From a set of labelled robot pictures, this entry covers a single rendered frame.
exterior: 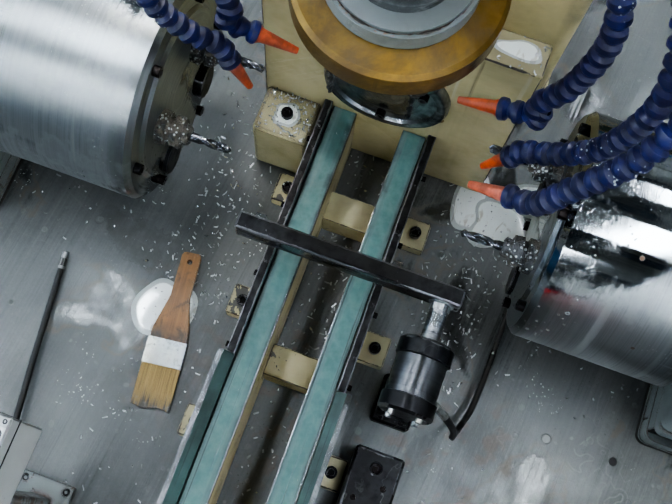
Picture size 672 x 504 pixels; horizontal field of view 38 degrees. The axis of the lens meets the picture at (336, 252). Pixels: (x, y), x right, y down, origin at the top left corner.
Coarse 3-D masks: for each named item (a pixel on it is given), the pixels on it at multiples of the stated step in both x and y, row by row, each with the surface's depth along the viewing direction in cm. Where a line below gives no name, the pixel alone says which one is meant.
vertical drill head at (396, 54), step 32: (288, 0) 79; (320, 0) 76; (352, 0) 74; (384, 0) 73; (416, 0) 72; (448, 0) 74; (480, 0) 77; (320, 32) 75; (352, 32) 75; (384, 32) 74; (416, 32) 73; (448, 32) 74; (480, 32) 76; (352, 64) 75; (384, 64) 75; (416, 64) 75; (448, 64) 75; (416, 96) 82
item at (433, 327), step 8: (432, 312) 102; (440, 312) 102; (432, 320) 101; (440, 320) 101; (424, 328) 102; (432, 328) 101; (440, 328) 101; (424, 336) 101; (432, 336) 101; (440, 336) 102
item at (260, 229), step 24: (240, 216) 103; (264, 216) 104; (264, 240) 104; (288, 240) 102; (312, 240) 103; (336, 264) 103; (360, 264) 102; (384, 264) 102; (408, 288) 102; (432, 288) 102; (456, 288) 102
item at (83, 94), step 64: (0, 0) 94; (64, 0) 94; (128, 0) 95; (192, 0) 99; (0, 64) 94; (64, 64) 94; (128, 64) 93; (192, 64) 106; (0, 128) 99; (64, 128) 96; (128, 128) 95; (192, 128) 102; (128, 192) 102
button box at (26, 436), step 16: (0, 416) 92; (0, 432) 91; (16, 432) 92; (32, 432) 94; (0, 448) 91; (16, 448) 93; (32, 448) 95; (0, 464) 91; (16, 464) 93; (0, 480) 92; (16, 480) 94; (0, 496) 92
